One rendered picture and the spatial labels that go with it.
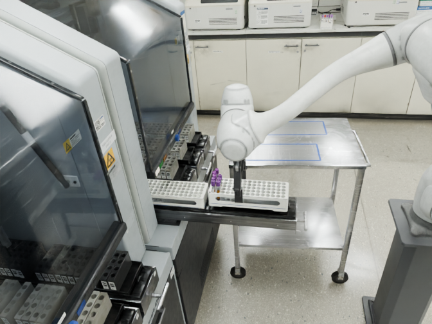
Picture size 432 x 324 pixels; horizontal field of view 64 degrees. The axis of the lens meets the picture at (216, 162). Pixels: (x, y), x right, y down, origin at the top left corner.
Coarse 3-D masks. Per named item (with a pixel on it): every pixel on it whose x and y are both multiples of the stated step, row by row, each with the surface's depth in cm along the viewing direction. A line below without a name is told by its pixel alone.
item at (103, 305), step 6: (102, 294) 99; (96, 300) 97; (102, 300) 97; (108, 300) 100; (96, 306) 97; (102, 306) 97; (108, 306) 100; (90, 312) 94; (96, 312) 94; (102, 312) 97; (108, 312) 100; (90, 318) 93; (96, 318) 94; (102, 318) 97
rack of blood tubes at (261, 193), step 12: (228, 180) 136; (252, 180) 135; (216, 192) 131; (228, 192) 131; (252, 192) 129; (264, 192) 130; (276, 192) 129; (288, 192) 128; (216, 204) 133; (240, 204) 130; (252, 204) 129; (264, 204) 129; (276, 204) 131
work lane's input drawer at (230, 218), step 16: (160, 208) 139; (176, 208) 137; (192, 208) 136; (208, 208) 135; (224, 208) 136; (240, 208) 136; (288, 208) 132; (240, 224) 134; (256, 224) 132; (272, 224) 131; (288, 224) 129; (304, 224) 133
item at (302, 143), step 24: (312, 120) 186; (336, 120) 185; (264, 144) 170; (288, 144) 168; (312, 144) 167; (336, 144) 166; (360, 144) 171; (288, 168) 155; (312, 168) 154; (336, 168) 152; (360, 168) 151; (360, 192) 158; (312, 216) 203; (240, 240) 191; (264, 240) 190; (288, 240) 189; (312, 240) 188; (336, 240) 186
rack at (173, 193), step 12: (156, 180) 144; (156, 192) 138; (168, 192) 137; (180, 192) 137; (192, 192) 137; (204, 192) 136; (168, 204) 138; (180, 204) 137; (192, 204) 139; (204, 204) 136
